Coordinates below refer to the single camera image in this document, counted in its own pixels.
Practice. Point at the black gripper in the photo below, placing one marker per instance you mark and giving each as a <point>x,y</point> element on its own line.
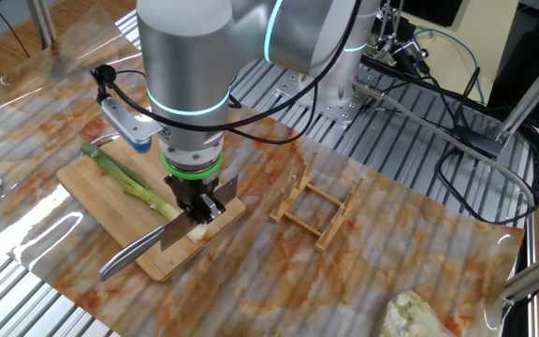
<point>187,187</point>

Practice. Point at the green scallion stalk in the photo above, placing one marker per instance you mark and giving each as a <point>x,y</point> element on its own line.
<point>129,182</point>

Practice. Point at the steel cleaver knife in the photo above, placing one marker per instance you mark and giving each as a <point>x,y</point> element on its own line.
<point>131,255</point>

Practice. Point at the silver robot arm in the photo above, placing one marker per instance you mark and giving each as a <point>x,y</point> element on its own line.
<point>185,56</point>

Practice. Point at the plastic bag of chopped scallions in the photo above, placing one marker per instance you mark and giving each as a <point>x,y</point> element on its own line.
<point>410,318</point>

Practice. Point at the chopped scallion pieces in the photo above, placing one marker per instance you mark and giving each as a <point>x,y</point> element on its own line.
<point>198,233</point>

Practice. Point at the wooden cutting board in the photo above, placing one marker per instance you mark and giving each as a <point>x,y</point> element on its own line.
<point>110,206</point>

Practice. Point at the wooden peg rack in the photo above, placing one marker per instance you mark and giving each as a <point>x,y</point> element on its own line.
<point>297,187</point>

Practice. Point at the marble pattern plastic mat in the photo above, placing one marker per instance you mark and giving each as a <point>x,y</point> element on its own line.
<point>297,281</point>

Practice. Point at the silver robot mounting plate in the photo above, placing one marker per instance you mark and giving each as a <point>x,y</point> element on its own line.
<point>339,110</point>

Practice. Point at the metal clamp stand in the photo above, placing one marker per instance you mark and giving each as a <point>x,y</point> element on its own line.
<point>393,42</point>

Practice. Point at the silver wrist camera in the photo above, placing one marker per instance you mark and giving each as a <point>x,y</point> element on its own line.
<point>124,121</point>

